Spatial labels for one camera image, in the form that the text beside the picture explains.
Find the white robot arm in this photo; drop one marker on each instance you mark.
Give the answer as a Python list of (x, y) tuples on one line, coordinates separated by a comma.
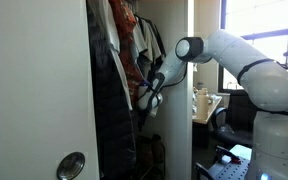
[(267, 86)]

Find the cream water bottle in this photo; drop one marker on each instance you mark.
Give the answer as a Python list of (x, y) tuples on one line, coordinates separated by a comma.
[(202, 105)]

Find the white long shirt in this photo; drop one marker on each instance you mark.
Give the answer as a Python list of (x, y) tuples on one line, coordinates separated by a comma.
[(112, 33)]

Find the blue window frame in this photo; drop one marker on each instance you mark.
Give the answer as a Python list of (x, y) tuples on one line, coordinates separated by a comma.
[(267, 33)]

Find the black shirt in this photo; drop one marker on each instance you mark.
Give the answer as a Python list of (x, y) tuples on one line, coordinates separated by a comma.
[(160, 38)]

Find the round metal door pull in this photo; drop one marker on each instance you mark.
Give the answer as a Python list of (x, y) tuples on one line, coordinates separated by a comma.
[(70, 166)]

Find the perforated mounting plate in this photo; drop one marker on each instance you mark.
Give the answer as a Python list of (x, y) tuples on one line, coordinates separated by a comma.
[(230, 170)]

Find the light wood desk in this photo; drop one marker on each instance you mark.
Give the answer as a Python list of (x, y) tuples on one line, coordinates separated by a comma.
[(214, 108)]

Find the pale blue shirt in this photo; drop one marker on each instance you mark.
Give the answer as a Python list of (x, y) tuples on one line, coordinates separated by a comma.
[(140, 40)]

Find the dark office chair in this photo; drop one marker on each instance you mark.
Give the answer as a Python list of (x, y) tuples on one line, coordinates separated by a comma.
[(230, 133)]

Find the orange floral shirt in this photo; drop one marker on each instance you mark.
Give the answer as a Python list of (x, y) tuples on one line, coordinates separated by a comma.
[(127, 40)]

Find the brown leather boot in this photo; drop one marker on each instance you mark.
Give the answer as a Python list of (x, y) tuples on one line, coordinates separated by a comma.
[(145, 150), (158, 148)]

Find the white short shirt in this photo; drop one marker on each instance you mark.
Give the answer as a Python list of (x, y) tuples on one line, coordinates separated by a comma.
[(154, 46)]

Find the white closet door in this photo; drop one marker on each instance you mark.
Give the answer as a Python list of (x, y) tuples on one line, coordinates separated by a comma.
[(34, 83)]

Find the black puffer jacket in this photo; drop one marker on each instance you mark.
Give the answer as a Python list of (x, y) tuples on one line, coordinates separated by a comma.
[(112, 133)]

